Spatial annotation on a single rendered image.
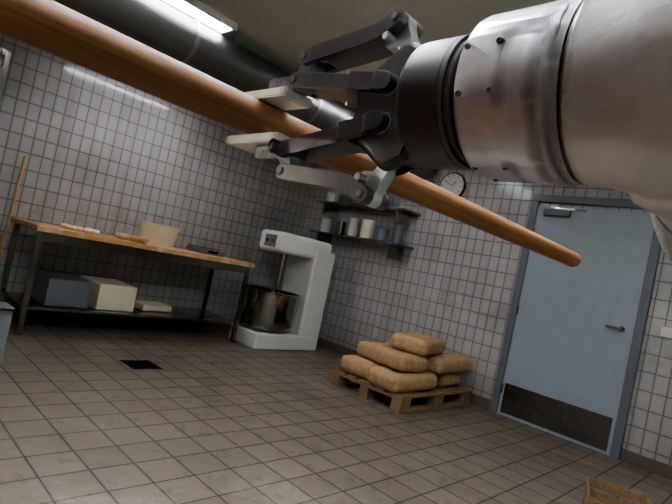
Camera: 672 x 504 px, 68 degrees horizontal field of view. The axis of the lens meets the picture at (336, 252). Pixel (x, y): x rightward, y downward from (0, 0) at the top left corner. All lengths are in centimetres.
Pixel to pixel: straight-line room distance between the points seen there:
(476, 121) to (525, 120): 2
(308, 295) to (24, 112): 335
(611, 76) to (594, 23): 3
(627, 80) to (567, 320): 480
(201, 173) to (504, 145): 595
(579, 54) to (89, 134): 550
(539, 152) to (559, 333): 479
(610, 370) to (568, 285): 80
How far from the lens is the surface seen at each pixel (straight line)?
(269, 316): 558
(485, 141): 26
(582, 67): 24
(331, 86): 38
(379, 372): 437
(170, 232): 538
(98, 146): 567
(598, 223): 505
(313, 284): 592
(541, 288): 511
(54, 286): 491
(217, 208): 630
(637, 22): 24
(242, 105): 42
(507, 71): 26
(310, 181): 36
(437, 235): 573
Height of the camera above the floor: 109
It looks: 1 degrees up
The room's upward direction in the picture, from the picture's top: 12 degrees clockwise
